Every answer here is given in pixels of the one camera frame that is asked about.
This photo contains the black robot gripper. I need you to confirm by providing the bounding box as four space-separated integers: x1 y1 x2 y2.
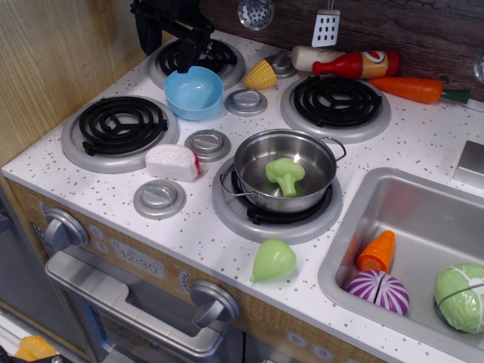
163 13 215 73

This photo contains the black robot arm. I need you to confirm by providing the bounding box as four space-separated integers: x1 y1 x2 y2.
130 0 215 73

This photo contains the stainless steel toy pan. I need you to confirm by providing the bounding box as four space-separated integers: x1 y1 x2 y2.
220 129 346 213

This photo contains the green toy broccoli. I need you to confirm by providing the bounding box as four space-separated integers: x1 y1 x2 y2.
265 157 306 198

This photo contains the back left stove burner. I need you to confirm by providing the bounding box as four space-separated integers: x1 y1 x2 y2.
147 39 246 91

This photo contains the stove burner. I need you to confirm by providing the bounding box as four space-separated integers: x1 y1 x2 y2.
281 76 391 144
147 39 246 91
212 158 343 245
61 96 179 174

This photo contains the light blue plastic bowl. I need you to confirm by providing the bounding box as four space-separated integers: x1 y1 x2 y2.
163 66 224 121

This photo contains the silver stove knob upper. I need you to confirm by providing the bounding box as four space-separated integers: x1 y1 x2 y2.
225 88 268 117

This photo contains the silver stove knob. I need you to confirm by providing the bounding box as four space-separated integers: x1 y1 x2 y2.
133 179 186 220
269 51 296 79
225 88 268 117
185 129 231 163

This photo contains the yellow toy corn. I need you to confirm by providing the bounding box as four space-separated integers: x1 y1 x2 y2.
244 59 277 90

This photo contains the hanging silver skimmer spoon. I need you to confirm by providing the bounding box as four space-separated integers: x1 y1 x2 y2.
237 0 275 31

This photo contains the silver stove knob middle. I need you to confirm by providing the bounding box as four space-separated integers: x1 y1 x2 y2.
185 129 231 163

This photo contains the silver stove knob back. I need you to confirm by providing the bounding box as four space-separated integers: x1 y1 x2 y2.
269 51 296 79

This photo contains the front left stove burner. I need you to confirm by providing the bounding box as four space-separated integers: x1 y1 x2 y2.
61 96 179 174

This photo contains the white toy bottle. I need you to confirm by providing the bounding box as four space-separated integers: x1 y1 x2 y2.
291 45 345 72

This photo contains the hanging silver slotted spatula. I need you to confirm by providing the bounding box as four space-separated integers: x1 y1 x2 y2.
312 1 340 48

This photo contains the silver stove knob front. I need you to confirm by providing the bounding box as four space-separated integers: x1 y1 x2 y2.
133 179 186 220

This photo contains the back right stove burner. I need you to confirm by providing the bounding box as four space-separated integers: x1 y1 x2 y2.
281 76 391 144

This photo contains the red toy ketchup bottle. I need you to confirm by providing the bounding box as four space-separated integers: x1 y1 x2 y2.
312 50 400 79

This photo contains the front right stove burner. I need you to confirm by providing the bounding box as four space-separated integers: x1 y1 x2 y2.
212 158 343 245

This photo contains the oven clock display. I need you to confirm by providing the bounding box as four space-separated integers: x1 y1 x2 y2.
110 238 165 279

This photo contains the left oven dial knob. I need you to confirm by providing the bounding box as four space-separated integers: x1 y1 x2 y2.
45 208 89 251

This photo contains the oven dial knob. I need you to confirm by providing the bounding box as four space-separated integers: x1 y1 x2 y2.
189 280 240 329
45 208 89 251

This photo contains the light green toy pear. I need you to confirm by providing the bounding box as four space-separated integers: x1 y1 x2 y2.
250 238 296 282

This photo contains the right oven dial knob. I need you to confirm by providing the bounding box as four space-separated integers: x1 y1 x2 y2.
189 280 240 329

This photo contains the orange toy carrot half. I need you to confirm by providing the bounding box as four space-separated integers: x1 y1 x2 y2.
356 231 396 273

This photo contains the silver toy sink basin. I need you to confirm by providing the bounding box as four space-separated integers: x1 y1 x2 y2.
318 168 483 362

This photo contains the purple toy onion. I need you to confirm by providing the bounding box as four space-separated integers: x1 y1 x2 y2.
347 270 410 316

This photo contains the silver faucet base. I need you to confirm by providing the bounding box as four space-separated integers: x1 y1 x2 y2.
453 141 484 189

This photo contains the yellow toy on floor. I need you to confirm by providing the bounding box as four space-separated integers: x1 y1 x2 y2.
14 336 57 361

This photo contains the green toy cabbage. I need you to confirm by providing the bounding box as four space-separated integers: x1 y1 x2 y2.
433 263 483 334

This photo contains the silver oven door handle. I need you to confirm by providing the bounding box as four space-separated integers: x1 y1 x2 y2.
45 252 224 362

